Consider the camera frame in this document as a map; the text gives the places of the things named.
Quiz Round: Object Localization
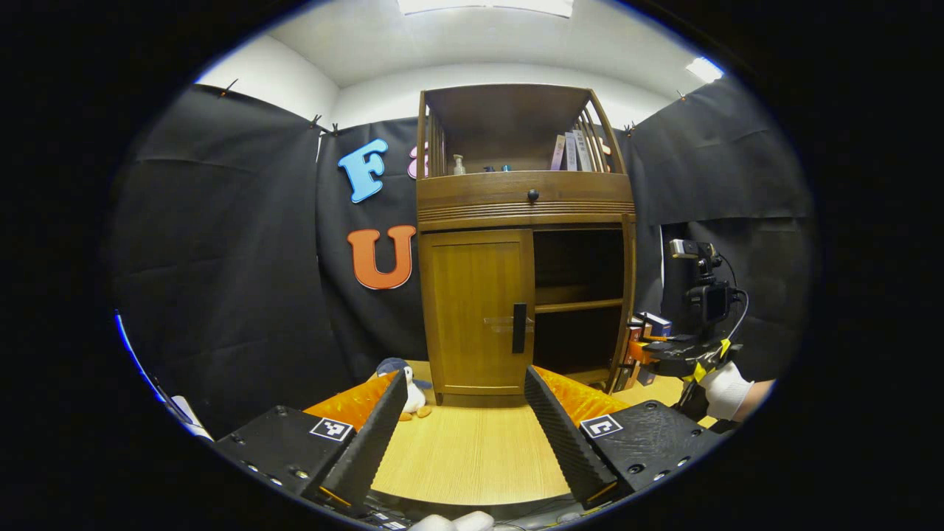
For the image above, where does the wooden drawer with black knob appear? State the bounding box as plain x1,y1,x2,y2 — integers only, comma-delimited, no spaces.
417,171,635,231

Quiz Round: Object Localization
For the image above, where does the dark blue book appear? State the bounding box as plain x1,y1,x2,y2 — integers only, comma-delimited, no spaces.
636,311,673,386

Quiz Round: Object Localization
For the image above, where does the wooden shoe cabinet door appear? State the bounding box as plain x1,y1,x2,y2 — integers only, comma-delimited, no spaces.
419,229,537,397
606,214,639,395

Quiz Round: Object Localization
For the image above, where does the large ceiling light panel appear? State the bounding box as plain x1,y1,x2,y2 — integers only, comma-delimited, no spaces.
398,0,575,17

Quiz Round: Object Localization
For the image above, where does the wooden double-door shoe cabinet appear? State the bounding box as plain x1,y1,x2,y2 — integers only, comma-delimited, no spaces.
415,83,639,408

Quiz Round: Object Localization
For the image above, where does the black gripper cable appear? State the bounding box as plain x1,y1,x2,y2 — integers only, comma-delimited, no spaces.
719,254,750,341

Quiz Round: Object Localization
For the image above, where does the black backdrop cloth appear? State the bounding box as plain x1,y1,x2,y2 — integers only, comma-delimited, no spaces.
107,74,819,443

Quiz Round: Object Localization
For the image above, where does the wooden inner cabinet shelf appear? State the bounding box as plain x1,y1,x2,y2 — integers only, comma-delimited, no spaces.
535,297,624,314

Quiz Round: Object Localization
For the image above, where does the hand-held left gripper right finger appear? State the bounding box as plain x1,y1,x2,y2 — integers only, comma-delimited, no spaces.
524,365,727,511

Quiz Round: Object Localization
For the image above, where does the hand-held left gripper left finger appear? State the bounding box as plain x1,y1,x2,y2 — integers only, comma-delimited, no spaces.
214,369,409,513

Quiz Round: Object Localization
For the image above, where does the white plush duck toy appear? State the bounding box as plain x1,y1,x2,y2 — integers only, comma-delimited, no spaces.
376,358,434,421

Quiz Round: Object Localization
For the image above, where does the small ceiling light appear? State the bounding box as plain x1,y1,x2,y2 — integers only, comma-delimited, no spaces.
686,57,725,83

